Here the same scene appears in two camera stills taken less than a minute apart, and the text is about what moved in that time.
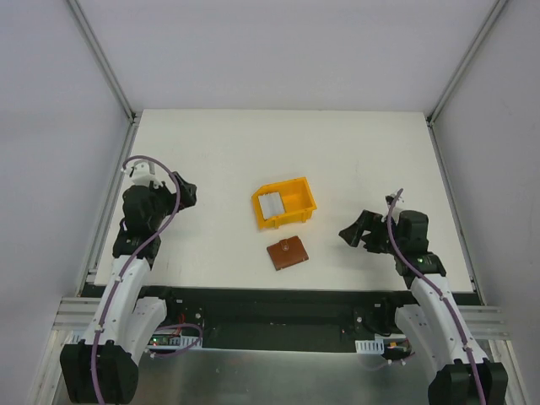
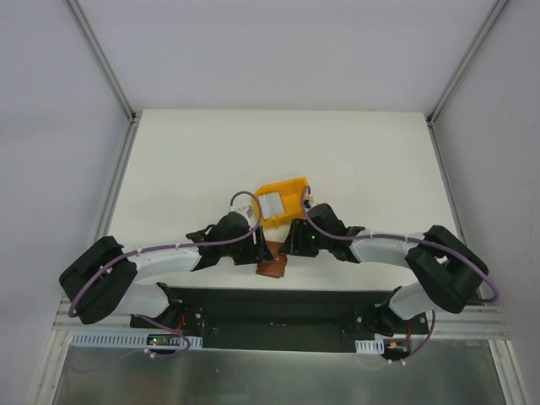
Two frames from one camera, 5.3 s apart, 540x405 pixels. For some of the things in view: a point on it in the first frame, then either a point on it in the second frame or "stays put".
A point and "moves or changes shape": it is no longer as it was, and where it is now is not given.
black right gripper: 375,234 to 290,243
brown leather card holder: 288,252 moves or changes shape
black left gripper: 178,192 to 261,251
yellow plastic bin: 298,200 stays put
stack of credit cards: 271,204 stays put
